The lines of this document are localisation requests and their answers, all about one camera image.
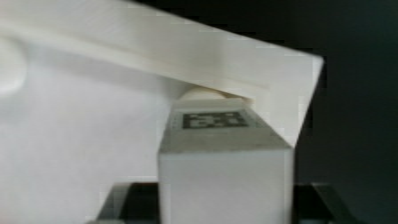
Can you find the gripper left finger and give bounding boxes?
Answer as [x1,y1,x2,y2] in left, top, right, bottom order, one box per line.
[88,182,160,224]

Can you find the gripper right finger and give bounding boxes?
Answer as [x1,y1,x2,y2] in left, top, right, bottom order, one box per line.
[292,183,363,224]

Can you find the white leg with tag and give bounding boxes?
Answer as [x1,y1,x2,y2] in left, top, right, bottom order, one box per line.
[157,97,297,224]

